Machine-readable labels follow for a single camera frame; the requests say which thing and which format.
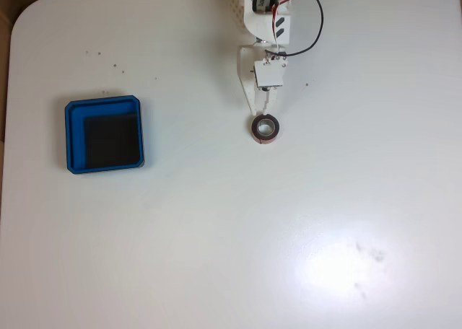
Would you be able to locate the blue square box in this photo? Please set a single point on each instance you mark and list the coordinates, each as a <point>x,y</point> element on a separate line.
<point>74,138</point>

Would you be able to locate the black square pad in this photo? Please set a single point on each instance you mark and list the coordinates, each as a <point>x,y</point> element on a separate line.
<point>108,141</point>

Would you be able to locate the red tape roll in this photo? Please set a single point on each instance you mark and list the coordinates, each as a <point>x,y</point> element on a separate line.
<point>265,139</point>

